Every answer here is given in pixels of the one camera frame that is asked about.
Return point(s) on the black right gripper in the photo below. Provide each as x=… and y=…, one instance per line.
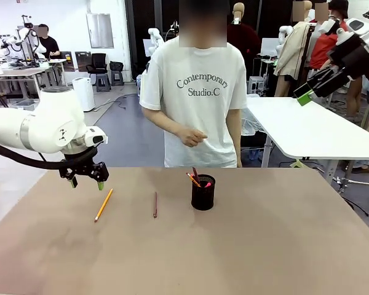
x=352, y=56

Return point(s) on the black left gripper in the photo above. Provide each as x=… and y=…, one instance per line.
x=80, y=163

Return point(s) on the yellow pencil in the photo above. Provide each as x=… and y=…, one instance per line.
x=193, y=179
x=104, y=205

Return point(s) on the dark red pen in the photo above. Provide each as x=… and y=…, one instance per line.
x=196, y=175
x=155, y=204

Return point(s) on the pink pen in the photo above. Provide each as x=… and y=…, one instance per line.
x=207, y=184

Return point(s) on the person's left forearm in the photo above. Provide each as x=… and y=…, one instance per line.
x=236, y=144

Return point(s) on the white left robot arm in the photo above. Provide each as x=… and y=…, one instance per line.
x=49, y=123

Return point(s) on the person's right forearm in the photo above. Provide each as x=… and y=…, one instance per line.
x=163, y=122

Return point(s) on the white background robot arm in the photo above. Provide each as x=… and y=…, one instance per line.
x=155, y=33

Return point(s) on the black mesh pen holder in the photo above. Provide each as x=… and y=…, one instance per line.
x=203, y=196

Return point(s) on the person's right hand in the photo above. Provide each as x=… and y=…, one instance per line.
x=192, y=137

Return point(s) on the person in red T-shirt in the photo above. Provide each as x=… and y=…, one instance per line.
x=321, y=49

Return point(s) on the mannequin in beige jacket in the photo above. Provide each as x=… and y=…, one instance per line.
x=292, y=52

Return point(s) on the white table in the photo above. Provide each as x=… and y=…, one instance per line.
x=310, y=129

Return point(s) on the white robot beside mannequin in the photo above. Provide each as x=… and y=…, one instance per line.
x=284, y=32

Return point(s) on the white board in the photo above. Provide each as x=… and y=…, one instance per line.
x=269, y=47

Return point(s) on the grey plastic stool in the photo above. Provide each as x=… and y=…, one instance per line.
x=103, y=83
x=256, y=84

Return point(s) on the clear plastic sheet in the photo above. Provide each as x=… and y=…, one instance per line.
x=253, y=123

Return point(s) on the white air purifier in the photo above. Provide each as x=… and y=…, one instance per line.
x=83, y=95

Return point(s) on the pale green paper piece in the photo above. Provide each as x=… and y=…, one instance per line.
x=296, y=164

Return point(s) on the clear storage bin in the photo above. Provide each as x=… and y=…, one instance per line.
x=26, y=104

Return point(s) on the silver light stand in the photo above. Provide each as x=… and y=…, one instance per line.
x=356, y=183

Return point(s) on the black stool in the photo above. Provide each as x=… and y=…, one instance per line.
x=117, y=72

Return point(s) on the black office chair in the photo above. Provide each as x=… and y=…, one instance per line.
x=97, y=63

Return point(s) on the dark framed board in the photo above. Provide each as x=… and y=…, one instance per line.
x=69, y=61
x=83, y=60

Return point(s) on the grey work desk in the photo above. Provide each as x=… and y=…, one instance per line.
x=24, y=73

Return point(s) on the person in white T-shirt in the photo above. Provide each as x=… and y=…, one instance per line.
x=200, y=92

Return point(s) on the standing person in black shirt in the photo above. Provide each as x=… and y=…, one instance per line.
x=49, y=46

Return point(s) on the white robot at desk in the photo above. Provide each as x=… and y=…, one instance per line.
x=30, y=40

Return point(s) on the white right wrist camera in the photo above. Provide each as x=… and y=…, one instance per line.
x=328, y=26

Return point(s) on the silver wall panel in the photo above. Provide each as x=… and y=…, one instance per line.
x=100, y=30

